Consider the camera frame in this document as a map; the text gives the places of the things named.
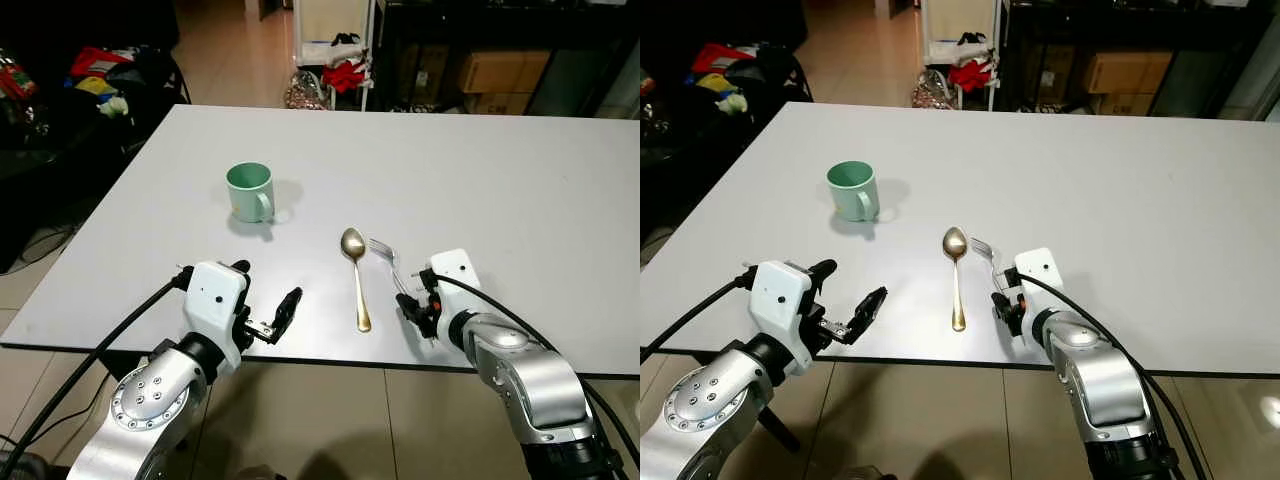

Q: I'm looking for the silver metal fork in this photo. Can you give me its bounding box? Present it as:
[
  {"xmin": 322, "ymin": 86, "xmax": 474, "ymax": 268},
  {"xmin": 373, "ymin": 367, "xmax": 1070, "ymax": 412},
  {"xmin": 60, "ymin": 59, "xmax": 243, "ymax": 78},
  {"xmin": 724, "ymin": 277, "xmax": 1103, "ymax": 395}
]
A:
[
  {"xmin": 969, "ymin": 236, "xmax": 1007, "ymax": 292},
  {"xmin": 368, "ymin": 237, "xmax": 414, "ymax": 302}
]

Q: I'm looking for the gold metal spoon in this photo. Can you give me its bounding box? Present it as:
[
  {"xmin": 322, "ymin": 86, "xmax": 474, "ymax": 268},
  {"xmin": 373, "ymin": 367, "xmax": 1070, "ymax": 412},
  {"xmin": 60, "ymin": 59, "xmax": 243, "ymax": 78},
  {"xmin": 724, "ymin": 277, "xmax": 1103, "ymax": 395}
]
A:
[
  {"xmin": 942, "ymin": 226, "xmax": 972, "ymax": 334},
  {"xmin": 340, "ymin": 227, "xmax": 373, "ymax": 334}
]

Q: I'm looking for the green ceramic mug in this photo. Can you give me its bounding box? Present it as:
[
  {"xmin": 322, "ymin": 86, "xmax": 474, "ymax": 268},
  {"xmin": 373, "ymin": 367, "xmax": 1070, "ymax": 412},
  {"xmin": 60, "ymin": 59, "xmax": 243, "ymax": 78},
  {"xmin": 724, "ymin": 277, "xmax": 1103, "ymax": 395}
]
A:
[
  {"xmin": 826, "ymin": 160, "xmax": 882, "ymax": 224},
  {"xmin": 225, "ymin": 161, "xmax": 277, "ymax": 225}
]

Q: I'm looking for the black table leg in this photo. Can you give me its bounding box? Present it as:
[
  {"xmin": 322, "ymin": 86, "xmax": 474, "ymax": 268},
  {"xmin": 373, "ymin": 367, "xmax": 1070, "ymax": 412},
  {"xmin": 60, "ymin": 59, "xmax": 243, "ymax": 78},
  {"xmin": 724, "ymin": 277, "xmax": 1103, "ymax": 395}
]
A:
[{"xmin": 756, "ymin": 404, "xmax": 802, "ymax": 454}]

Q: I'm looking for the black sofa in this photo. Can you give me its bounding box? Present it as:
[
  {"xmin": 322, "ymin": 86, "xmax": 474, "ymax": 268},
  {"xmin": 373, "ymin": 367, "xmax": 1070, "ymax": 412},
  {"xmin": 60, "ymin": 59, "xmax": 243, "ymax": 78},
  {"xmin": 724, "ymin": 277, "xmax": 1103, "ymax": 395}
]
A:
[
  {"xmin": 0, "ymin": 0, "xmax": 193, "ymax": 273},
  {"xmin": 640, "ymin": 0, "xmax": 813, "ymax": 256}
]

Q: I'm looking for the patterned woven basket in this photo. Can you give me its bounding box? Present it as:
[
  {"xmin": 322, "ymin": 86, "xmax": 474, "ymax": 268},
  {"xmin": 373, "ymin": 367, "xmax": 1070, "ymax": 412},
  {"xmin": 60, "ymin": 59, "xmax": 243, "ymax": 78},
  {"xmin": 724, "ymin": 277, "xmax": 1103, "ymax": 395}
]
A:
[
  {"xmin": 283, "ymin": 74, "xmax": 330, "ymax": 112},
  {"xmin": 911, "ymin": 74, "xmax": 957, "ymax": 110}
]

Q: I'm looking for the red cloth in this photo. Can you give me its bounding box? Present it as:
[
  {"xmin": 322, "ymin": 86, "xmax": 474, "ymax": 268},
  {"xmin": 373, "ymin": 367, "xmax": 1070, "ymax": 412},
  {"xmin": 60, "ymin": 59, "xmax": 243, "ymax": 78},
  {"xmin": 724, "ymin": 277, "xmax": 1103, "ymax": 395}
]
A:
[
  {"xmin": 320, "ymin": 60, "xmax": 370, "ymax": 95},
  {"xmin": 947, "ymin": 60, "xmax": 994, "ymax": 94}
]

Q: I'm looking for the black shelf unit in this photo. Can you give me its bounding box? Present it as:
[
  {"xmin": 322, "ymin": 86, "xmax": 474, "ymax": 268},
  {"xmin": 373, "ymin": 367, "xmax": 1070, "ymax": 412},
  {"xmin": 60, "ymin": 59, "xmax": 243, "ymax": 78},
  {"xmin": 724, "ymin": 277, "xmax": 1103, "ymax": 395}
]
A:
[
  {"xmin": 380, "ymin": 0, "xmax": 641, "ymax": 119},
  {"xmin": 1005, "ymin": 0, "xmax": 1280, "ymax": 123}
]

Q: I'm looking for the brown cardboard box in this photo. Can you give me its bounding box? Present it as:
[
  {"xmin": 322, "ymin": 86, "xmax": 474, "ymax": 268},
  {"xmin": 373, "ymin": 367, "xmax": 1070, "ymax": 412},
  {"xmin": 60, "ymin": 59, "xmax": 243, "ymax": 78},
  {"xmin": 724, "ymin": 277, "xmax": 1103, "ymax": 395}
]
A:
[
  {"xmin": 1084, "ymin": 52, "xmax": 1174, "ymax": 118},
  {"xmin": 459, "ymin": 50, "xmax": 552, "ymax": 117}
]

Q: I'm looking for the red bag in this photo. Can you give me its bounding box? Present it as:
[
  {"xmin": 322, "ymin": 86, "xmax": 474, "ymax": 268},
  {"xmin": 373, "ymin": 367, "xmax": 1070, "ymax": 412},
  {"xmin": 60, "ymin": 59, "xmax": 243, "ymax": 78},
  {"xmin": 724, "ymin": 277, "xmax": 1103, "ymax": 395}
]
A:
[
  {"xmin": 691, "ymin": 43, "xmax": 757, "ymax": 77},
  {"xmin": 69, "ymin": 45, "xmax": 137, "ymax": 80}
]

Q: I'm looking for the white trolley cart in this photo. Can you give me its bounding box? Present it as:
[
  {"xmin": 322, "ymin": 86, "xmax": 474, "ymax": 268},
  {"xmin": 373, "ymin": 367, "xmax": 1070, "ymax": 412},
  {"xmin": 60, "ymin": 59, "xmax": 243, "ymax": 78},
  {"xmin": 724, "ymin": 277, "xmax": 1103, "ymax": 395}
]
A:
[
  {"xmin": 291, "ymin": 0, "xmax": 387, "ymax": 112},
  {"xmin": 919, "ymin": 0, "xmax": 1012, "ymax": 112}
]

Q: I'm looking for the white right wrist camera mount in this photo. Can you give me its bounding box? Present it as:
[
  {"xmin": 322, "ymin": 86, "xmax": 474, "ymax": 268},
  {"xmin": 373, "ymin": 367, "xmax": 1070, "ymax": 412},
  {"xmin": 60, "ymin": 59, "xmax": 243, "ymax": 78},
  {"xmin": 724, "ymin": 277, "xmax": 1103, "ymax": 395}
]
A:
[
  {"xmin": 1011, "ymin": 247, "xmax": 1067, "ymax": 342},
  {"xmin": 425, "ymin": 248, "xmax": 485, "ymax": 347}
]

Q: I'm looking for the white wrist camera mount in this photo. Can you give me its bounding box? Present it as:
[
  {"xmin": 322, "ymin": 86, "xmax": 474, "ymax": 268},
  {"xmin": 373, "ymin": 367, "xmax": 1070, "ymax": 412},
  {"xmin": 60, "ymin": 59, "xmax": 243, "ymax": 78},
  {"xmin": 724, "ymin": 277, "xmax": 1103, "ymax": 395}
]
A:
[
  {"xmin": 749, "ymin": 259, "xmax": 824, "ymax": 377},
  {"xmin": 1011, "ymin": 247, "xmax": 1067, "ymax": 342},
  {"xmin": 184, "ymin": 260, "xmax": 252, "ymax": 374},
  {"xmin": 425, "ymin": 248, "xmax": 485, "ymax": 347}
]

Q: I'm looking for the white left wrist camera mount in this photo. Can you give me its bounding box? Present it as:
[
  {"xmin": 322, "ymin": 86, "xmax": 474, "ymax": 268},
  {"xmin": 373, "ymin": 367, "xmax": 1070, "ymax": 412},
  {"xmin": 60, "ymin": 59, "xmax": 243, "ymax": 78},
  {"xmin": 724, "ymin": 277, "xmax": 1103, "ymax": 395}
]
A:
[
  {"xmin": 184, "ymin": 260, "xmax": 252, "ymax": 374},
  {"xmin": 749, "ymin": 259, "xmax": 824, "ymax": 377}
]

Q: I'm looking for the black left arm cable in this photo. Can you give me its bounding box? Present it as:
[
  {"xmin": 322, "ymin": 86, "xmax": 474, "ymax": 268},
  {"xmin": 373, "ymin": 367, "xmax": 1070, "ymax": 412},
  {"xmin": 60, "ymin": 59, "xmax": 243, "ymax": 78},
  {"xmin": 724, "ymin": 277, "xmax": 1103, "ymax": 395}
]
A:
[
  {"xmin": 640, "ymin": 274, "xmax": 757, "ymax": 363},
  {"xmin": 0, "ymin": 278, "xmax": 194, "ymax": 480}
]

